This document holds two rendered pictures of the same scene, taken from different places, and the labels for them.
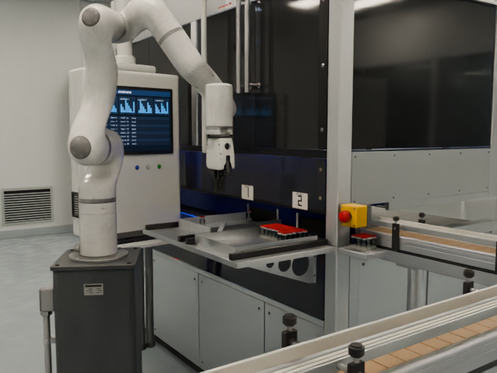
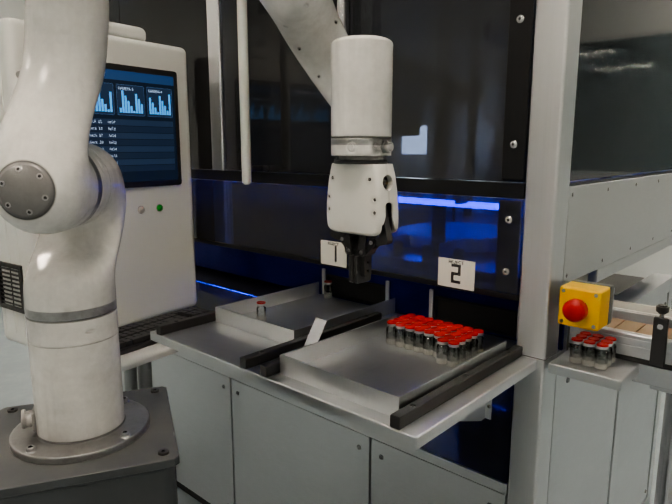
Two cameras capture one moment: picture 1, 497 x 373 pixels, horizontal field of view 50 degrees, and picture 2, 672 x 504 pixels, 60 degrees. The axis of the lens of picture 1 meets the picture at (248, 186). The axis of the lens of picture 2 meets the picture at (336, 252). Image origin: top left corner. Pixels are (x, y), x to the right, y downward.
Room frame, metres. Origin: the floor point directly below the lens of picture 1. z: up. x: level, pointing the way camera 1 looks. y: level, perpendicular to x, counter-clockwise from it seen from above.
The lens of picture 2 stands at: (0.86, 0.31, 1.28)
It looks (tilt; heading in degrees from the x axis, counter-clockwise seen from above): 10 degrees down; 347
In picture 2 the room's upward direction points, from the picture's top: straight up
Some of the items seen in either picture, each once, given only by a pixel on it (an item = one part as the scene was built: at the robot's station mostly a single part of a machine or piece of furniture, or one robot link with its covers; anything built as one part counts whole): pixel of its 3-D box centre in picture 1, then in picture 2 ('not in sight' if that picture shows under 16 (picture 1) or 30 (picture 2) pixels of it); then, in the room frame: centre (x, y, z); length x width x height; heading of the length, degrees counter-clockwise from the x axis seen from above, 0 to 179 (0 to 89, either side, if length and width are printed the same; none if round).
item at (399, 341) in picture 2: (275, 234); (424, 341); (1.86, -0.10, 0.90); 0.18 x 0.02 x 0.05; 34
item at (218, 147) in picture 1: (219, 151); (360, 193); (1.65, 0.09, 1.21); 0.10 x 0.08 x 0.11; 35
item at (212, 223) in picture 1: (229, 223); (307, 309); (2.16, 0.08, 0.90); 0.34 x 0.26 x 0.04; 125
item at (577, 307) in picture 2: (345, 216); (576, 309); (1.72, -0.32, 0.99); 0.04 x 0.04 x 0.04; 35
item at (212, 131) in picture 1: (219, 131); (362, 149); (1.65, 0.09, 1.27); 0.09 x 0.08 x 0.03; 35
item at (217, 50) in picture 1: (224, 79); (279, 54); (2.38, 0.11, 1.50); 0.47 x 0.01 x 0.59; 35
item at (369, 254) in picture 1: (366, 251); (596, 365); (1.75, -0.40, 0.87); 0.14 x 0.13 x 0.02; 125
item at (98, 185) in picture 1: (100, 164); (74, 224); (1.75, 0.49, 1.16); 0.19 x 0.12 x 0.24; 170
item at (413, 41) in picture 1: (430, 71); (644, 46); (2.06, -0.70, 1.50); 0.85 x 0.01 x 0.59; 125
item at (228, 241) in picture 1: (255, 239); (396, 356); (1.82, -0.03, 0.90); 0.34 x 0.26 x 0.04; 125
